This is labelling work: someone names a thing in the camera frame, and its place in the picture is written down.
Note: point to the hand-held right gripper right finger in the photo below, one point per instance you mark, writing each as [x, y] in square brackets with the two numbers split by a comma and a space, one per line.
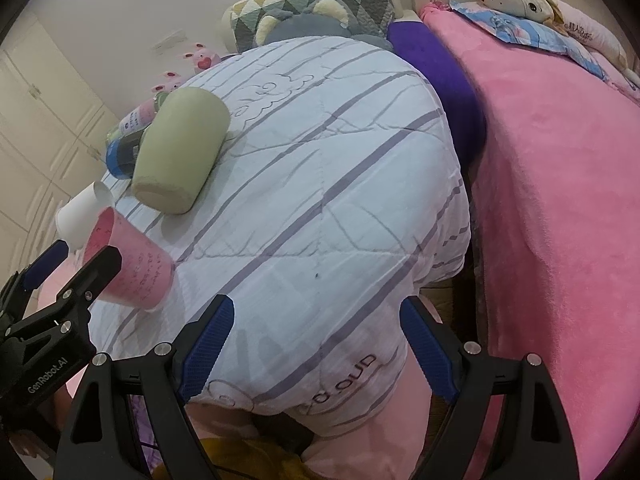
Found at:
[429, 352]

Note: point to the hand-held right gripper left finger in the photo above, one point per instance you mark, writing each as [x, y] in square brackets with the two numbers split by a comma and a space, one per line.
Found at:
[209, 347]

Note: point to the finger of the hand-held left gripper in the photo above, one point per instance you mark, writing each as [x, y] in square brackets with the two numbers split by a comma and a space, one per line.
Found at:
[44, 264]
[100, 267]

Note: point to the pink cup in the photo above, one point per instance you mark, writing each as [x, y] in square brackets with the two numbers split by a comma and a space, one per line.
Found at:
[140, 270]

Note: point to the green cup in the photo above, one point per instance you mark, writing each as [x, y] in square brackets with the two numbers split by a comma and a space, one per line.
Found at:
[177, 152]

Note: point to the white paper cup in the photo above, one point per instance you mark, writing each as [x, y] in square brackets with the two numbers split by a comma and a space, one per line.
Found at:
[80, 215]

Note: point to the person's pink clothing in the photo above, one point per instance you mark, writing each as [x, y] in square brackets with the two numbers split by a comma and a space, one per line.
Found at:
[360, 435]

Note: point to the blue bottle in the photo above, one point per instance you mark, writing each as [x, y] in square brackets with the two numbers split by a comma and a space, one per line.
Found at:
[122, 155]

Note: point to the yellow cloth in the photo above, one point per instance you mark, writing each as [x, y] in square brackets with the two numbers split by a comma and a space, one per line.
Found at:
[250, 462]

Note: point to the cream wardrobe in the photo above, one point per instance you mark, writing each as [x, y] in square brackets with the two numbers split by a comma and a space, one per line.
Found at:
[40, 125]

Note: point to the pink and white bottle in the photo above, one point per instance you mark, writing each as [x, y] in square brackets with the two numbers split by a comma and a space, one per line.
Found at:
[137, 117]

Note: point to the pink fleece blanket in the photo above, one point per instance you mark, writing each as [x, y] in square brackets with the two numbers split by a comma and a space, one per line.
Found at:
[550, 220]

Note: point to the white striped quilt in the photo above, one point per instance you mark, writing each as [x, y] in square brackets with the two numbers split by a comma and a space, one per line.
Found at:
[320, 200]

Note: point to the pink pig plush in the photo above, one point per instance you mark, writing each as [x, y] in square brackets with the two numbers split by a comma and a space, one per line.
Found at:
[200, 60]

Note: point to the purple cloth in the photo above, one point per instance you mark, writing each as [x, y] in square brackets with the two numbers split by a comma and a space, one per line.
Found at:
[440, 80]

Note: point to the grey plush toy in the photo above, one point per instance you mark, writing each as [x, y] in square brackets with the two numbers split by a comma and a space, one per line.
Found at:
[295, 27]

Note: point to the blue printed pillow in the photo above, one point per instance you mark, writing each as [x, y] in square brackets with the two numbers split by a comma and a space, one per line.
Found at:
[530, 30]

